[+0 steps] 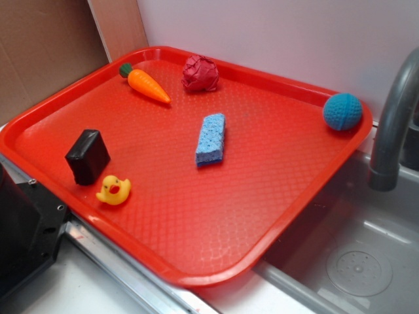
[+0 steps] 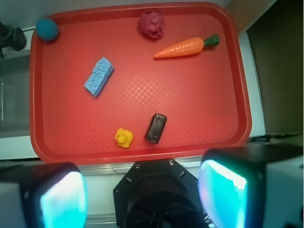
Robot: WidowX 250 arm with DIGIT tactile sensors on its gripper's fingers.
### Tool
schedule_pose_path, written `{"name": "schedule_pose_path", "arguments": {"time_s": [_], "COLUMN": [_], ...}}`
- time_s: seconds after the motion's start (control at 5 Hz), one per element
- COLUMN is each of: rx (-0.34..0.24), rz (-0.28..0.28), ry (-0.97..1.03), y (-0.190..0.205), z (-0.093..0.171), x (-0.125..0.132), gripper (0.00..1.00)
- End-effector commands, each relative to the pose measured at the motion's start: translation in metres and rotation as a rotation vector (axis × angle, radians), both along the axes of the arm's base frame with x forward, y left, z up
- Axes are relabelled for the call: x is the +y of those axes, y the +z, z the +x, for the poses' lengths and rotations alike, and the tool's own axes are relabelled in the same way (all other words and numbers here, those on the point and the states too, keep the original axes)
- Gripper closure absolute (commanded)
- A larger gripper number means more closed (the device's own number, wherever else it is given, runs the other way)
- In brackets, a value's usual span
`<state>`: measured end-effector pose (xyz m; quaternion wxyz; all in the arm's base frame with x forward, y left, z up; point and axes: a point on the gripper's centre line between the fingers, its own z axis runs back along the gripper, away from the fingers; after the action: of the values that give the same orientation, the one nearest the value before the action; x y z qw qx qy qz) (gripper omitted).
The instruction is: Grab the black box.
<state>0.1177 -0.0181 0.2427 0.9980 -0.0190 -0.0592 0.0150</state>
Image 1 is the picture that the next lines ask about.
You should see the red plastic tray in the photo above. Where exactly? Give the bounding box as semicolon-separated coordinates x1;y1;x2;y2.
1;47;373;287

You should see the black box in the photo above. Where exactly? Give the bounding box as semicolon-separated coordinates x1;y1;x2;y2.
65;130;111;186

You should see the blue dimpled ball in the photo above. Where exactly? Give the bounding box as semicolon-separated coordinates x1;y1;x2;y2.
323;93;363;131

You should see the crumpled red paper ball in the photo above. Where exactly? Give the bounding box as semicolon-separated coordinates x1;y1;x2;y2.
181;55;219;92

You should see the orange toy carrot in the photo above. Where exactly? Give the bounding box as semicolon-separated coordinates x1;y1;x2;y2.
119;63;172;104

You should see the blue sponge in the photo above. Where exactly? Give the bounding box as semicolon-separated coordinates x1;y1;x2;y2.
195;113;226;167

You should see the brown cardboard panel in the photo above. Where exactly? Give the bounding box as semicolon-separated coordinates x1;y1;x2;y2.
1;1;148;124

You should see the grey toy faucet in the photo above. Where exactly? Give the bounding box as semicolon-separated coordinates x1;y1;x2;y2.
367;48;418;192

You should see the yellow rubber duck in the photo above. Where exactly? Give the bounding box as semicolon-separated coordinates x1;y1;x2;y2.
96;175;132;205

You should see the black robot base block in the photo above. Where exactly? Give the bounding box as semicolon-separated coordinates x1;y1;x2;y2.
1;167;69;301

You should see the silver metal rail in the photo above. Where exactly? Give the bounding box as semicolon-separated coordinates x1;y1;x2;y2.
0;153;210;314

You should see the grey plastic sink basin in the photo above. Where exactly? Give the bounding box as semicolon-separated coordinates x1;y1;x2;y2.
255;152;418;313

